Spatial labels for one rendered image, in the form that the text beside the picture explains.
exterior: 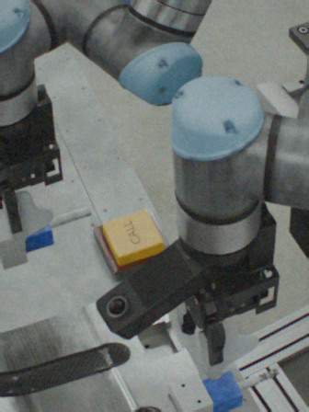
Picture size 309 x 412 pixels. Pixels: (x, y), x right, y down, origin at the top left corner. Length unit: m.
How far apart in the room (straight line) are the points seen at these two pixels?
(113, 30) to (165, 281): 0.25
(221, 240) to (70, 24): 0.30
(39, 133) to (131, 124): 1.56
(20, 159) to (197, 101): 0.39
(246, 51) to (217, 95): 2.11
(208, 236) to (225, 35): 2.12
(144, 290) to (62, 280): 0.47
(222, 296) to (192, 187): 0.15
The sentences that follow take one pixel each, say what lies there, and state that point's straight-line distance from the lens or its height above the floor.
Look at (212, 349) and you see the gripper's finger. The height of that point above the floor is 1.09.
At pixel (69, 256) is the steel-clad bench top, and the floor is 0.80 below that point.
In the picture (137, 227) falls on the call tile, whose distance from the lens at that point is 1.52.
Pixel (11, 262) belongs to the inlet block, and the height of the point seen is 0.92.
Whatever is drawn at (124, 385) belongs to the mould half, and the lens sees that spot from 1.31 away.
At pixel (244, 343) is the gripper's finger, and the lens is 1.14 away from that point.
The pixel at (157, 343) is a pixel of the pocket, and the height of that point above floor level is 0.86.
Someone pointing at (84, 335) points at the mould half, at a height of 0.89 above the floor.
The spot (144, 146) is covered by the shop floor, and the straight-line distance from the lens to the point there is 2.77.
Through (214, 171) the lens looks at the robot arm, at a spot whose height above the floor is 1.32.
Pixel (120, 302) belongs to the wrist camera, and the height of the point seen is 1.15.
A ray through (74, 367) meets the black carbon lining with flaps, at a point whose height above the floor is 0.88.
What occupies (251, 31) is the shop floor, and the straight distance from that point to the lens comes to 3.11.
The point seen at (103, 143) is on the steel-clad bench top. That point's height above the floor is 0.80.
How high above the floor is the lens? 2.00
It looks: 49 degrees down
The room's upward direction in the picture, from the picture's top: 4 degrees counter-clockwise
